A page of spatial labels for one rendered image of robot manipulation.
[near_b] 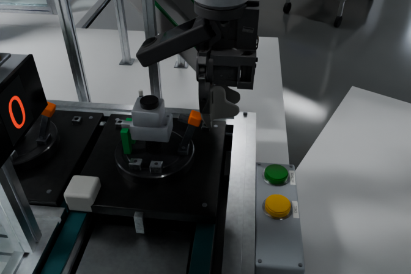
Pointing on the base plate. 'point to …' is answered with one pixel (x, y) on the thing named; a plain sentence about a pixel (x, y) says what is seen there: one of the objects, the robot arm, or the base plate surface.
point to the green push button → (276, 174)
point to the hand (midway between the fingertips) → (205, 119)
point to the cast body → (150, 120)
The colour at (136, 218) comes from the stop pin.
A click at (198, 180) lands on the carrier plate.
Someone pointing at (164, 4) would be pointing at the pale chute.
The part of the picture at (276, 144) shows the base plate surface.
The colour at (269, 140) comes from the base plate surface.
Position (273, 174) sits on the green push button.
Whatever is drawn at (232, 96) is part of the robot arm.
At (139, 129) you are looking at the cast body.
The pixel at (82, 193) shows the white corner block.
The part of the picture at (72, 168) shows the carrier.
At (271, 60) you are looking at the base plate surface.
